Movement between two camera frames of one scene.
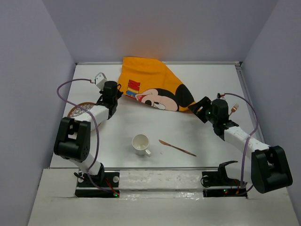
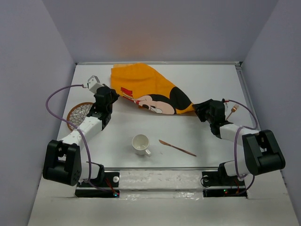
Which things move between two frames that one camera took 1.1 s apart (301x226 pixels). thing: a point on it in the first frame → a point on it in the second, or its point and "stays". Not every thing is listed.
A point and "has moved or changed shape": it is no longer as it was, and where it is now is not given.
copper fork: (234, 108) stays
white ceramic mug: (140, 143) stays
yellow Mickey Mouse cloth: (150, 80) has moved or changed shape
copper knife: (165, 143) stays
